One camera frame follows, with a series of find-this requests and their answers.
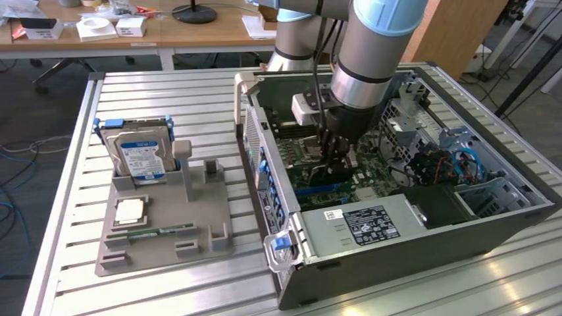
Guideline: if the white holder with round hollow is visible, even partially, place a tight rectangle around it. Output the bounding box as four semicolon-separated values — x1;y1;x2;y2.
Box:
75;16;119;43

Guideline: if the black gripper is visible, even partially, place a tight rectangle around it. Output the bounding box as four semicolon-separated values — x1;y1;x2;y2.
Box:
316;105;374;180

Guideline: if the wooden desk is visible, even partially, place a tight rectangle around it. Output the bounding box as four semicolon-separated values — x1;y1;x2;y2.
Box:
0;0;353;72

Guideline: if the black tripod stand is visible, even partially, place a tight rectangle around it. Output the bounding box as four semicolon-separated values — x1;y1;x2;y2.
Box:
495;0;562;118

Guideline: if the green motherboard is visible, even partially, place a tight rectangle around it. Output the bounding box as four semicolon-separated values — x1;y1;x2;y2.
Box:
264;108;397;211

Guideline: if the brown cardboard box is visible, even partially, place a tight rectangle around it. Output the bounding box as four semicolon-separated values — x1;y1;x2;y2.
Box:
257;3;282;22

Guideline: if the green RAM stick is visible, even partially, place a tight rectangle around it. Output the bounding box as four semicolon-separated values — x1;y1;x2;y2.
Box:
107;223;197;239

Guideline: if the blue floor cable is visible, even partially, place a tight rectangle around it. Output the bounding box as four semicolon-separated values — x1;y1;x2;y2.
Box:
0;144;39;280

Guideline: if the small white cardboard box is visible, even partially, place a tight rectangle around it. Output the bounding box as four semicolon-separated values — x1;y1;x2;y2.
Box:
115;16;149;38

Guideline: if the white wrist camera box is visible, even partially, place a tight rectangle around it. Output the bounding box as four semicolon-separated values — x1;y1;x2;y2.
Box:
290;93;342;126

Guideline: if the blue wire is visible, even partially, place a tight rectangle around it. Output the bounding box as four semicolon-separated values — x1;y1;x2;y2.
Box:
452;147;487;185

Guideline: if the white box with red dot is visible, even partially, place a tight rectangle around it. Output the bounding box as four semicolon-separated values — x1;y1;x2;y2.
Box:
464;44;493;75

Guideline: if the green graphics card black fan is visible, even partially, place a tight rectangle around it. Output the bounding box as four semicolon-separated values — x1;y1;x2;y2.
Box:
302;164;356;190

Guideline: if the black round lamp base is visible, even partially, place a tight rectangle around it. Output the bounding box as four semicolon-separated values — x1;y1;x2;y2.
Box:
171;0;220;24

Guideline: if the perforated metal disk bay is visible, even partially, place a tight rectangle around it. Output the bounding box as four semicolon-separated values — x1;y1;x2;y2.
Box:
380;97;445;165

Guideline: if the wooden cabinet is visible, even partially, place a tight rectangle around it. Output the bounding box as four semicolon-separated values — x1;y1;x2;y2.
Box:
398;0;511;80

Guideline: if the dark grey open PC case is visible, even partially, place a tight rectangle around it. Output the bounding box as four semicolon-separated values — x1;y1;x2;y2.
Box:
233;62;562;312

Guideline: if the blue case latch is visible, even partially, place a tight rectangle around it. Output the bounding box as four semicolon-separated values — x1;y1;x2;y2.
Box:
272;235;292;253

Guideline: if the white box with black lid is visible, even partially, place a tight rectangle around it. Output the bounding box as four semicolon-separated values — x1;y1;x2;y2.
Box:
19;18;66;40

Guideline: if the black fan duct box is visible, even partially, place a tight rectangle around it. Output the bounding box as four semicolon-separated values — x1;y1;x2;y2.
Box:
390;184;479;230

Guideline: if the white paper stack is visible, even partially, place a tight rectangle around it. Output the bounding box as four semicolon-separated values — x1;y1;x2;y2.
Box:
241;14;281;40

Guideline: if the silver CPU chip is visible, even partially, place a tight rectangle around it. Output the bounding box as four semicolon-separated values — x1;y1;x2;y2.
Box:
115;199;146;225

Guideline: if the crumpled white paper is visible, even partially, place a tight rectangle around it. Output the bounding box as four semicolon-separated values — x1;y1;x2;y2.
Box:
0;0;49;19

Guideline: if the blue expansion card retainer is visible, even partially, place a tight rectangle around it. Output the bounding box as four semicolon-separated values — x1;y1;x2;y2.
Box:
258;146;289;228

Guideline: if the grey power supply with label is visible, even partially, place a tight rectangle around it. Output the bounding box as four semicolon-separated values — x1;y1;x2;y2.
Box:
301;194;428;257

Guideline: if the CPU socket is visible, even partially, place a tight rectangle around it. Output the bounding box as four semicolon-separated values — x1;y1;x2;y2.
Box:
298;137;325;159

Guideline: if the grey 3D-printed parts rack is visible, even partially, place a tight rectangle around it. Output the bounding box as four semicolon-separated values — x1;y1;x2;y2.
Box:
94;140;237;278

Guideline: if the hard disk in blue carrier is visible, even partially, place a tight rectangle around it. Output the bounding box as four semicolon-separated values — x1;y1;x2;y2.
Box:
94;115;177;181

